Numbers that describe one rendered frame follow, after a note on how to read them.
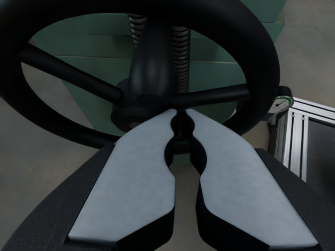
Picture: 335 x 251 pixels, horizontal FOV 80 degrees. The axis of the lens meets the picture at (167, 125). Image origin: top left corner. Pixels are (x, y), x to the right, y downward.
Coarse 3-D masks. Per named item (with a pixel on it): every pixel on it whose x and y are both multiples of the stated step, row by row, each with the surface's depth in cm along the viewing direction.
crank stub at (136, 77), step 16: (144, 32) 11; (160, 32) 11; (144, 48) 10; (160, 48) 10; (144, 64) 10; (160, 64) 10; (144, 80) 10; (160, 80) 10; (144, 96) 10; (160, 96) 10
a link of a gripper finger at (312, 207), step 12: (264, 156) 8; (276, 168) 7; (276, 180) 7; (288, 180) 7; (300, 180) 7; (288, 192) 6; (300, 192) 6; (312, 192) 6; (300, 204) 6; (312, 204) 6; (324, 204) 6; (300, 216) 6; (312, 216) 6; (324, 216) 6; (312, 228) 5; (324, 228) 5; (324, 240) 5
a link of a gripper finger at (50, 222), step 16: (112, 144) 8; (96, 160) 7; (80, 176) 7; (96, 176) 7; (64, 192) 6; (80, 192) 6; (48, 208) 6; (64, 208) 6; (80, 208) 6; (32, 224) 5; (48, 224) 5; (64, 224) 5; (16, 240) 5; (32, 240) 5; (48, 240) 5; (64, 240) 5
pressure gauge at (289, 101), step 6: (282, 90) 40; (288, 90) 40; (276, 96) 40; (282, 96) 39; (288, 96) 39; (276, 102) 41; (288, 102) 41; (294, 102) 41; (270, 108) 43; (276, 108) 43; (282, 108) 43; (288, 108) 43
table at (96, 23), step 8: (240, 0) 23; (88, 16) 22; (96, 16) 22; (104, 16) 22; (112, 16) 22; (120, 16) 22; (88, 24) 23; (96, 24) 23; (104, 24) 23; (112, 24) 23; (120, 24) 23; (88, 32) 24; (96, 32) 24; (104, 32) 24; (112, 32) 24; (120, 32) 24; (128, 32) 24; (192, 32) 24
